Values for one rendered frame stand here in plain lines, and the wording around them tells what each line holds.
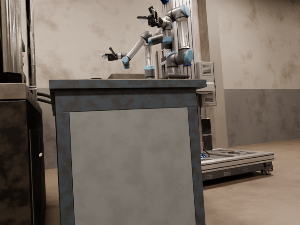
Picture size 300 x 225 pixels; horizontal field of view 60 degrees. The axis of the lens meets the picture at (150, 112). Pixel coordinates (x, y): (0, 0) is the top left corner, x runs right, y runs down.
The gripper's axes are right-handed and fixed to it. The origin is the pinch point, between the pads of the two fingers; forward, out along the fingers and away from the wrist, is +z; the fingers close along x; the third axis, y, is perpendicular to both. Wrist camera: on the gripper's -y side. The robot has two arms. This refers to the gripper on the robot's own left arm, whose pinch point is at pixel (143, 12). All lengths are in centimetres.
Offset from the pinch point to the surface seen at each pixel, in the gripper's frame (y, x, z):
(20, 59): 43, 23, 86
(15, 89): 72, -14, 109
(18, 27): 27, 21, 87
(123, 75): 65, -24, 60
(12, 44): 53, -12, 107
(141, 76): 66, -29, 53
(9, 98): 75, -12, 110
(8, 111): 80, -11, 111
